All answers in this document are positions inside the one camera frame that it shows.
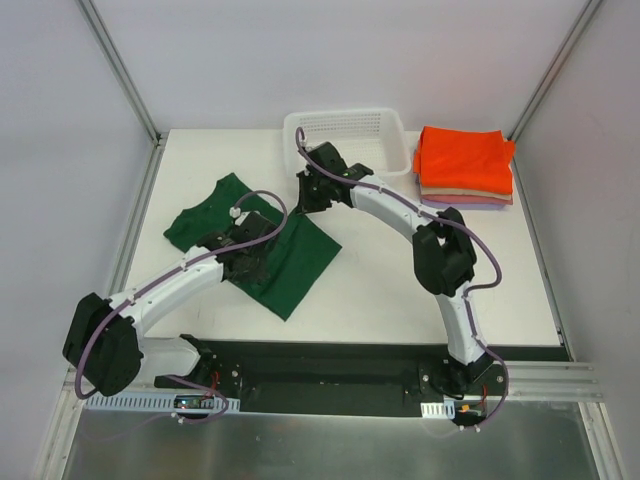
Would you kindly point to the white plastic perforated basket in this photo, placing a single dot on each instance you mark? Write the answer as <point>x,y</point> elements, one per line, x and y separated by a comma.
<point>374,137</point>

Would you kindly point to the right white cable duct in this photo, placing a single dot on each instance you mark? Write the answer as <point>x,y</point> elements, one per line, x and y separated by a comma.
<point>444,410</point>

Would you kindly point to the left aluminium table rail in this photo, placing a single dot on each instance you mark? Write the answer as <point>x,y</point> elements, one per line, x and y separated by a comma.
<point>127,247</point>

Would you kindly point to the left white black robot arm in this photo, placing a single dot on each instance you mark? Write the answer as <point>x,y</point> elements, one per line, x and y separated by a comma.
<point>107,341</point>

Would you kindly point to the aluminium frame post left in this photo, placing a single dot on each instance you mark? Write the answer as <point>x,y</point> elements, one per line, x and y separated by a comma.
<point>99,30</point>

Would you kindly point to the folded pink t shirt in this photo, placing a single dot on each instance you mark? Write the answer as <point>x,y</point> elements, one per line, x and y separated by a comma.
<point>453,198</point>

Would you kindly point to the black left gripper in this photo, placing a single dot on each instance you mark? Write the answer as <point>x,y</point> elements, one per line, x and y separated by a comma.
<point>250,267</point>

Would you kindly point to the aluminium table rail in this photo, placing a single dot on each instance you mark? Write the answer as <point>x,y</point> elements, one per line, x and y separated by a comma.
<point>541,261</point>
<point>127,247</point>

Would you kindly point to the white cable duct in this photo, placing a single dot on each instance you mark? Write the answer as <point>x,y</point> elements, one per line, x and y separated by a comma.
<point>444,410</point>
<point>162,403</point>

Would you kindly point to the aluminium frame post right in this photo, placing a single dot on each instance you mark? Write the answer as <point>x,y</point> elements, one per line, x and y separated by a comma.
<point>574,35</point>

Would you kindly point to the dark green t shirt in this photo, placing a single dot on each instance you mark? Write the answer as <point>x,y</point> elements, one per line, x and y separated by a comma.
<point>301,252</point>

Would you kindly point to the right aluminium table rail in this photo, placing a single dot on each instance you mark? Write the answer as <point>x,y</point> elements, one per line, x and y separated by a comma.
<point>541,261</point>

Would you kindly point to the aluminium frame post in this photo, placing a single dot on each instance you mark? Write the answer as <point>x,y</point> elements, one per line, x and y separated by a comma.
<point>99,30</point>
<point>574,35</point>

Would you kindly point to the folded orange t shirt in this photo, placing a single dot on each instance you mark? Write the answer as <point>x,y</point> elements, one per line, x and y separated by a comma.
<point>464,160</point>

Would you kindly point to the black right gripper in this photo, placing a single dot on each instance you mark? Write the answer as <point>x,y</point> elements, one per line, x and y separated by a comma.
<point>310,195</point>

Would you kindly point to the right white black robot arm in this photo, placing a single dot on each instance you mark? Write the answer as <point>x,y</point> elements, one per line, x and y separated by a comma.
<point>443,255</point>

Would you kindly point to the left white cable duct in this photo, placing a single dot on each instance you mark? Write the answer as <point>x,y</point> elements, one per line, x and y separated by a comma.
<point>162,403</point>

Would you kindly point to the folded beige t shirt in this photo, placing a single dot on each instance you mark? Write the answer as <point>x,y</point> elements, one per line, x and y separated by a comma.
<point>442,191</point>

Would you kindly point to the folded lavender t shirt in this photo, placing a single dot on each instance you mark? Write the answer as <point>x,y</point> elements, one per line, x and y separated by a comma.
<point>466,206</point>

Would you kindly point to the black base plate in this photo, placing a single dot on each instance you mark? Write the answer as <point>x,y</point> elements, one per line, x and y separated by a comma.
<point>237,352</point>

